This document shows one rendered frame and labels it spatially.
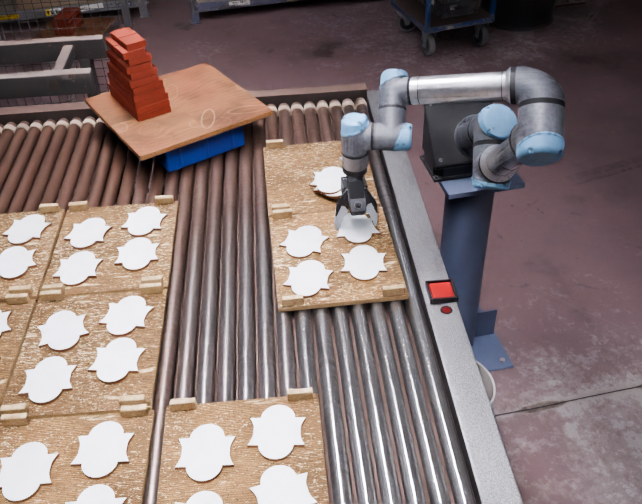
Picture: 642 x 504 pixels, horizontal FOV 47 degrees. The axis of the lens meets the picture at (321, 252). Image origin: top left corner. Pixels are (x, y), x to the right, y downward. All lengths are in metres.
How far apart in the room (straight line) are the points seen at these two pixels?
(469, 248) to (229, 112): 0.99
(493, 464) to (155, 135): 1.53
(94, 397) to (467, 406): 0.87
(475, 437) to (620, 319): 1.82
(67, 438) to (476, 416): 0.92
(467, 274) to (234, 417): 1.34
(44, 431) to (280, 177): 1.12
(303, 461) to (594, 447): 1.53
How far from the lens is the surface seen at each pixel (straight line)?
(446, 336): 1.90
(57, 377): 1.89
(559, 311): 3.39
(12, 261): 2.28
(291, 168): 2.47
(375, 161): 2.53
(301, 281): 2.00
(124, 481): 1.66
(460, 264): 2.76
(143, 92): 2.61
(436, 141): 2.50
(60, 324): 2.02
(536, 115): 1.93
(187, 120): 2.60
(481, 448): 1.69
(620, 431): 3.00
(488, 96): 2.00
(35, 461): 1.74
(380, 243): 2.13
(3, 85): 3.21
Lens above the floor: 2.26
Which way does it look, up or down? 39 degrees down
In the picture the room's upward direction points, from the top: 3 degrees counter-clockwise
